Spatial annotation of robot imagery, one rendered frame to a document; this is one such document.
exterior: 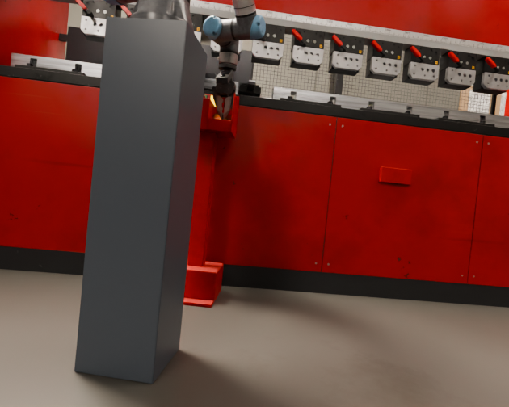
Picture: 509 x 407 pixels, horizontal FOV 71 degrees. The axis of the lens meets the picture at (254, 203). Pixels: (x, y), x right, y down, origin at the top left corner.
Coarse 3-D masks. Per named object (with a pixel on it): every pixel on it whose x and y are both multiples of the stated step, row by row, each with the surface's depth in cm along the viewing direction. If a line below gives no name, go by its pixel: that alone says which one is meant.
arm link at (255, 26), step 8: (232, 0) 121; (240, 0) 118; (248, 0) 119; (240, 8) 120; (248, 8) 120; (240, 16) 122; (248, 16) 122; (256, 16) 123; (232, 24) 126; (240, 24) 124; (248, 24) 123; (256, 24) 122; (264, 24) 126; (232, 32) 127; (240, 32) 126; (248, 32) 125; (256, 32) 124; (264, 32) 127
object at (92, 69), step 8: (16, 56) 163; (24, 56) 164; (32, 56) 164; (16, 64) 163; (24, 64) 164; (32, 64) 166; (40, 64) 164; (48, 64) 165; (56, 64) 165; (64, 64) 165; (72, 64) 165; (80, 64) 166; (88, 64) 166; (96, 64) 166; (88, 72) 166; (96, 72) 167
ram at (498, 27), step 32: (64, 0) 169; (224, 0) 170; (256, 0) 171; (288, 0) 173; (320, 0) 174; (352, 0) 175; (384, 0) 177; (416, 0) 178; (448, 0) 180; (480, 0) 181; (288, 32) 179; (352, 32) 176; (448, 32) 180; (480, 32) 182
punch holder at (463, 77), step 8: (440, 56) 188; (456, 56) 181; (464, 56) 181; (472, 56) 181; (440, 64) 187; (448, 64) 180; (456, 64) 181; (464, 64) 181; (472, 64) 181; (440, 72) 187; (448, 72) 180; (456, 72) 181; (464, 72) 181; (472, 72) 181; (440, 80) 186; (448, 80) 180; (456, 80) 181; (464, 80) 181; (472, 80) 181; (448, 88) 189; (456, 88) 188; (464, 88) 186
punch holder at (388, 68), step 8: (376, 40) 177; (384, 40) 177; (368, 48) 183; (384, 48) 177; (392, 48) 178; (400, 48) 178; (368, 56) 182; (376, 56) 177; (392, 56) 178; (400, 56) 178; (368, 64) 182; (376, 64) 177; (384, 64) 179; (392, 64) 177; (400, 64) 178; (368, 72) 181; (376, 72) 177; (384, 72) 177; (392, 72) 178
